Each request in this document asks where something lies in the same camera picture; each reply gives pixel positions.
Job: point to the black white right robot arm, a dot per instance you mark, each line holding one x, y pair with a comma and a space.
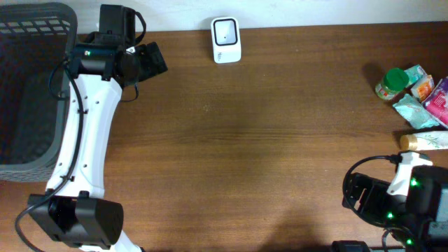
411, 209

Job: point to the red purple tissue pack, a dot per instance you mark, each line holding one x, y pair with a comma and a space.
436, 103

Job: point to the white tube gold cap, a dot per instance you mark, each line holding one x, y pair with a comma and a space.
424, 141

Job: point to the teal toilet tissue wipes pack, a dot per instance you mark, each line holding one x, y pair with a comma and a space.
414, 113

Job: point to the grey plastic mesh basket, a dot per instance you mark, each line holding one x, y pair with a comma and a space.
34, 39

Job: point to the orange tissue packet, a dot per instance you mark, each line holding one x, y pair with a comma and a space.
423, 88

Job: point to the green lid jar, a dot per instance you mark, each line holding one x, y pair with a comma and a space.
392, 83

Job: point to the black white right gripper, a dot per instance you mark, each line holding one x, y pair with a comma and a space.
362, 195

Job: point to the teal tissue packet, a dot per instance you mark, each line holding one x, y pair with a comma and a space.
415, 73

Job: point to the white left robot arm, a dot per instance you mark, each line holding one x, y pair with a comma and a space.
73, 209

